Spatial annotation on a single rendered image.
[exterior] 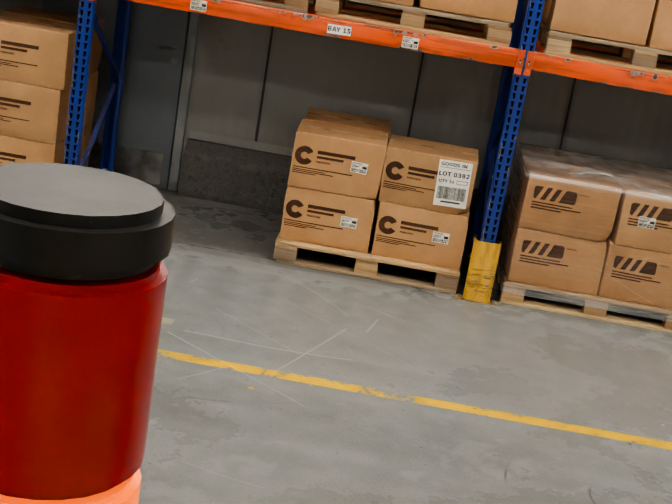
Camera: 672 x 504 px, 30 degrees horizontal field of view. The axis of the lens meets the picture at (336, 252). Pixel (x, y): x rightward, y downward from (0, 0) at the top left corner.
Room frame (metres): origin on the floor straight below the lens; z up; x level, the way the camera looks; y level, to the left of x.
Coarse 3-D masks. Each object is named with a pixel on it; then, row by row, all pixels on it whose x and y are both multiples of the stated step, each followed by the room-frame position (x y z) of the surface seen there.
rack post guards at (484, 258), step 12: (480, 252) 7.60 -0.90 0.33; (492, 252) 7.59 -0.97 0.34; (480, 264) 7.60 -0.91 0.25; (492, 264) 7.60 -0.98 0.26; (468, 276) 7.62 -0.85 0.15; (480, 276) 7.59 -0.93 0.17; (492, 276) 7.60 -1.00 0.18; (468, 288) 7.60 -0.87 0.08; (480, 288) 7.59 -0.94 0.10; (480, 300) 7.59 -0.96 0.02; (492, 300) 7.65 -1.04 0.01
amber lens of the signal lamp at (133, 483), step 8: (136, 472) 0.29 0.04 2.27; (128, 480) 0.28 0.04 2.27; (136, 480) 0.28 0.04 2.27; (112, 488) 0.27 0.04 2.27; (120, 488) 0.27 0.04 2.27; (128, 488) 0.28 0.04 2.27; (136, 488) 0.28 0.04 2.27; (0, 496) 0.26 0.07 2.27; (8, 496) 0.26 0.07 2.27; (88, 496) 0.27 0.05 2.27; (96, 496) 0.27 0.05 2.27; (104, 496) 0.27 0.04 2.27; (112, 496) 0.27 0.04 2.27; (120, 496) 0.27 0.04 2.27; (128, 496) 0.27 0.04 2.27; (136, 496) 0.28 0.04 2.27
